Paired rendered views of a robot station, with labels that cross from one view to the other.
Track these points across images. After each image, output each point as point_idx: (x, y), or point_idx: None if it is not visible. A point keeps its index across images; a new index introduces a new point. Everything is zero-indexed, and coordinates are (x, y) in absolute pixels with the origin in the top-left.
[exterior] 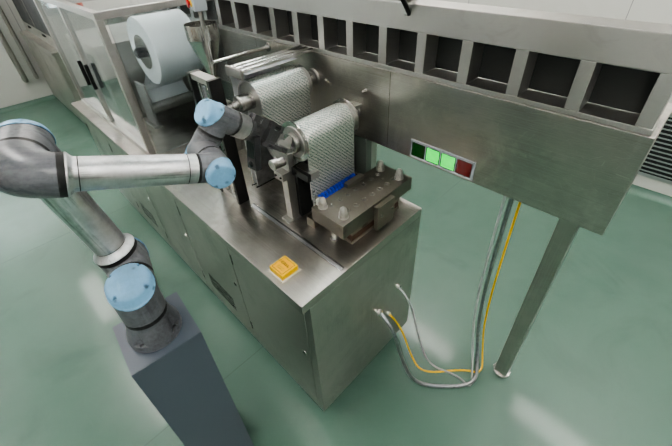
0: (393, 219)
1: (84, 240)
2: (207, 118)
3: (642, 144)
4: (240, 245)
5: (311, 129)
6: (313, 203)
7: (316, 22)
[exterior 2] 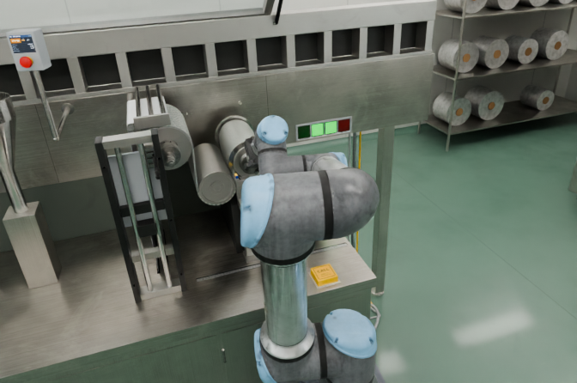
0: None
1: (302, 319)
2: (288, 130)
3: (430, 58)
4: (262, 302)
5: None
6: None
7: (138, 60)
